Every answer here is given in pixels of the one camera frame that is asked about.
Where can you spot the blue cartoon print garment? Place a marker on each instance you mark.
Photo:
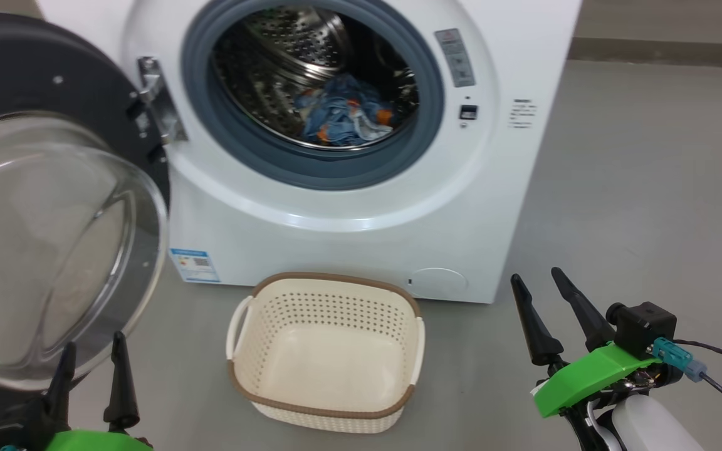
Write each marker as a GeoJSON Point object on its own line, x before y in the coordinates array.
{"type": "Point", "coordinates": [336, 133]}
{"type": "Point", "coordinates": [343, 94]}

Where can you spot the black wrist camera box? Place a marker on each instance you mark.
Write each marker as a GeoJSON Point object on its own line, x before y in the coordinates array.
{"type": "Point", "coordinates": [646, 326]}
{"type": "Point", "coordinates": [16, 429]}

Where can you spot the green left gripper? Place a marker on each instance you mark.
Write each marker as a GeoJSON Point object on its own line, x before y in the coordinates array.
{"type": "Point", "coordinates": [98, 441]}

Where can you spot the white front-load washing machine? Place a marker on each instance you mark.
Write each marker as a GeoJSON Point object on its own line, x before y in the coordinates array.
{"type": "Point", "coordinates": [367, 250]}

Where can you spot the cream perforated laundry basket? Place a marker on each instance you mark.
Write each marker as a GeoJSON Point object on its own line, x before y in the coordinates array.
{"type": "Point", "coordinates": [329, 351]}

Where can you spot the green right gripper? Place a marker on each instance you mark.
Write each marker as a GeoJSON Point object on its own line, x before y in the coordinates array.
{"type": "Point", "coordinates": [586, 376]}

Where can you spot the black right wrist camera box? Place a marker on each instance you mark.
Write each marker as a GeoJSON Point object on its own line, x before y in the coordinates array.
{"type": "Point", "coordinates": [646, 326]}

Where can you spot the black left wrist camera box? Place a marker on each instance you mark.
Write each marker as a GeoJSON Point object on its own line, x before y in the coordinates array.
{"type": "Point", "coordinates": [16, 429]}

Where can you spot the black glass washing machine door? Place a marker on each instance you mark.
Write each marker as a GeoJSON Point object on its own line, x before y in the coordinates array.
{"type": "Point", "coordinates": [35, 69]}

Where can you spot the blue energy label sticker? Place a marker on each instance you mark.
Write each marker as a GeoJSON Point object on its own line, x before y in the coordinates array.
{"type": "Point", "coordinates": [195, 265]}

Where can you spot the grey warning sticker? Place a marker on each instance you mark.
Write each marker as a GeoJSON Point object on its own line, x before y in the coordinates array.
{"type": "Point", "coordinates": [455, 57]}

